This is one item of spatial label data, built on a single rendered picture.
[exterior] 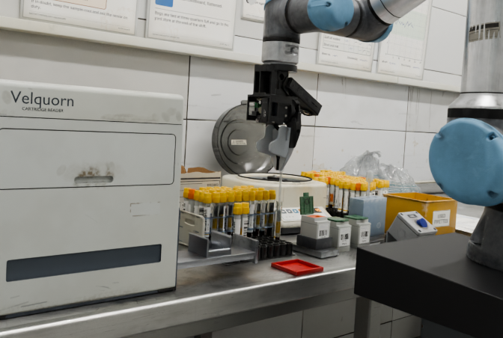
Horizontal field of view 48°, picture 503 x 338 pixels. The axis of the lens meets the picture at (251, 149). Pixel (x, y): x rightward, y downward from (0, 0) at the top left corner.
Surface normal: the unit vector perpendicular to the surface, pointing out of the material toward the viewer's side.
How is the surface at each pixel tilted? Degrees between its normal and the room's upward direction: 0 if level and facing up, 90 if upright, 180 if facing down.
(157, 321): 90
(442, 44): 90
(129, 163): 90
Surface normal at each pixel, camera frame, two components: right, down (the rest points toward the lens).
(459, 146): -0.77, 0.12
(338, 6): 0.63, 0.07
